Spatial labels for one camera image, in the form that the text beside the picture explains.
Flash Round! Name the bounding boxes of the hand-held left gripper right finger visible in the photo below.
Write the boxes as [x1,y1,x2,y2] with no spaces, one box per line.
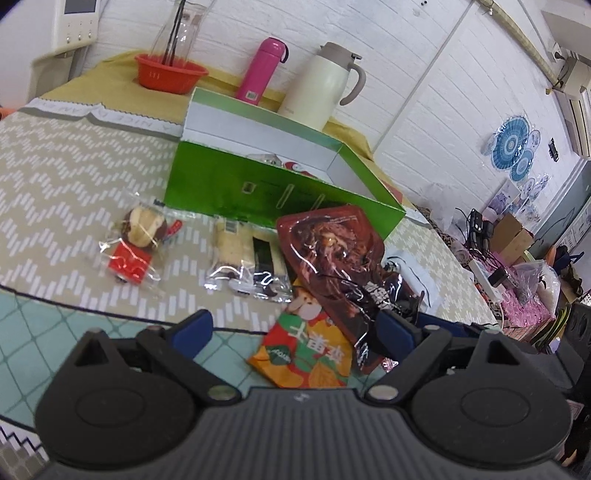
[364,310,528,406]

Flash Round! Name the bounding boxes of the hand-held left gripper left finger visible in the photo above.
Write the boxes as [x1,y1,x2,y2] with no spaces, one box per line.
[82,309,238,408]

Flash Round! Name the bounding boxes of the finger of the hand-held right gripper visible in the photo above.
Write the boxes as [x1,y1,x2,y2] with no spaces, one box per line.
[414,313,505,335]

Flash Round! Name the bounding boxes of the clear packet beige biscuit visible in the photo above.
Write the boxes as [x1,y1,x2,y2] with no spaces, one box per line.
[206,217,257,283]

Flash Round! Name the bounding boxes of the clear packet black bar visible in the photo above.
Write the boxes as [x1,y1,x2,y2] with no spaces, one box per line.
[230,231,295,302]

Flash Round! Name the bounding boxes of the orange green snack packet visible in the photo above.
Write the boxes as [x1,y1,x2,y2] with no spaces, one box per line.
[247,295,354,394]

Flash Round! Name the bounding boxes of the dark red snack pouch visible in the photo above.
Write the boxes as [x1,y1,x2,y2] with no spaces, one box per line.
[276,203,424,376]

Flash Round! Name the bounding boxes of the clear packet round brown cake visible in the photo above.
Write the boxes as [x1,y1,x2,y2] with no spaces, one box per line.
[99,198,184,297]

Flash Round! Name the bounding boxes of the green cardboard box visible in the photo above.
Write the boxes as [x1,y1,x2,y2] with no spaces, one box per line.
[164,87,407,241]

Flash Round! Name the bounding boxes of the white paper sheet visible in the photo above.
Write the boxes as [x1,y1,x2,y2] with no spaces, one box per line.
[382,248,445,308]

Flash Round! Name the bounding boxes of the white power strip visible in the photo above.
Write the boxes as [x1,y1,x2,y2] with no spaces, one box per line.
[468,260,505,304]

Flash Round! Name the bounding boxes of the pink cloth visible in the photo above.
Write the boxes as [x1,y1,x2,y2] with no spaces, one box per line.
[455,244,557,340]

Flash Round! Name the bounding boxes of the clear plastic bag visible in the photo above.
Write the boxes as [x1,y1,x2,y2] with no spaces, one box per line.
[512,261,562,306]

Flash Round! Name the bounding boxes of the brown cardboard box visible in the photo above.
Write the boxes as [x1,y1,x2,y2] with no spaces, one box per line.
[493,212,537,265]

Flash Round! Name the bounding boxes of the white plastic bag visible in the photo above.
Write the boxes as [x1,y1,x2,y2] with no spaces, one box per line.
[414,182,463,232]

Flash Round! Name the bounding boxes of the red snack packet white circle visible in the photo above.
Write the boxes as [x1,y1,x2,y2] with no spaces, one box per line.
[281,159,315,179]

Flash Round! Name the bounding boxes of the white air conditioner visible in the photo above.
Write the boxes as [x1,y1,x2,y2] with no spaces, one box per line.
[553,55,591,160]

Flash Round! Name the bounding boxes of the red plastic basin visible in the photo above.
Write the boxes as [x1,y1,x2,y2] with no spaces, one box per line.
[134,54,209,96]

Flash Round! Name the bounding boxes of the cream thermal jug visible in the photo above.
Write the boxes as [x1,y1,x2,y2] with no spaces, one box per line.
[277,42,367,133]

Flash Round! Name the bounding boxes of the pink thermos bottle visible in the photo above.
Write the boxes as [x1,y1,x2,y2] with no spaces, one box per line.
[235,38,290,103]

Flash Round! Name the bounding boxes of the yellow tablecloth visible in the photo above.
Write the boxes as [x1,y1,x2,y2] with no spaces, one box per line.
[39,48,376,160]

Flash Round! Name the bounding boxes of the black sticks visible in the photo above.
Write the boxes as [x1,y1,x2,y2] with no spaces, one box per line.
[161,0,186,66]

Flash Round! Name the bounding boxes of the clear glass carafe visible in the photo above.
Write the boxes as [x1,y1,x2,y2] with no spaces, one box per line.
[150,0,216,65]

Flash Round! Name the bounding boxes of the white appliance with screen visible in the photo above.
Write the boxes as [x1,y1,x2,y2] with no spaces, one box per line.
[31,0,108,89]

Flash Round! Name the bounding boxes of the black cables and chargers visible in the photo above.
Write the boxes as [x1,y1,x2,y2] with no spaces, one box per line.
[454,207,497,260]

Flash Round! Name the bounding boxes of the wall pictures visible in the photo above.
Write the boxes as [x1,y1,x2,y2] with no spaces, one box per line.
[489,173,552,222]

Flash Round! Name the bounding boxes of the blue patterned wall plates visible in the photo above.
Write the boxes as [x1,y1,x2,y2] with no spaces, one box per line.
[482,115,542,184]

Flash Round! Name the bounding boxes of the beige wall pipe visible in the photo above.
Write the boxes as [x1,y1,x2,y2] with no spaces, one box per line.
[479,0,557,90]

